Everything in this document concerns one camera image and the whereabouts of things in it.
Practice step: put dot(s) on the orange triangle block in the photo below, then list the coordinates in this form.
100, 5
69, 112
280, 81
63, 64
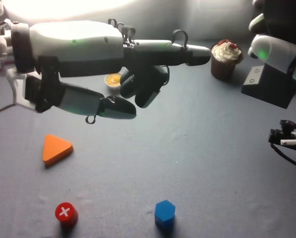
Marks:
56, 150

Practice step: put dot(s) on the toy cupcake with white cream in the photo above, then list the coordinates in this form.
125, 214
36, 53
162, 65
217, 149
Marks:
224, 59

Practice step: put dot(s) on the grey table cloth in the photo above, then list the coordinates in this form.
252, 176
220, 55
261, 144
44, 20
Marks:
187, 153

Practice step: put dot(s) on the white curtain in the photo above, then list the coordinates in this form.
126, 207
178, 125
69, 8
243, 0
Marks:
162, 15

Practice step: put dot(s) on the blue hexagon block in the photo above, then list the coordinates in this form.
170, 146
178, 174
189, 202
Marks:
165, 213

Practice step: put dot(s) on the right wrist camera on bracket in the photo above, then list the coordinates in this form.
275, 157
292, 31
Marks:
284, 134

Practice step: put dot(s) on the small bowl with yellow filling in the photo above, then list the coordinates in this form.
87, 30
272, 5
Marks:
113, 80

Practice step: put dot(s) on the red cylinder with white cross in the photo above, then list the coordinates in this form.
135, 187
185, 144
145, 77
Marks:
66, 213

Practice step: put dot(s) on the white and black right hand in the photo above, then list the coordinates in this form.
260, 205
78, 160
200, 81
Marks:
276, 52

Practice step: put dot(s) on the white and black left hand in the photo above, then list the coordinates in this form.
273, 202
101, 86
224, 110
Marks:
83, 42

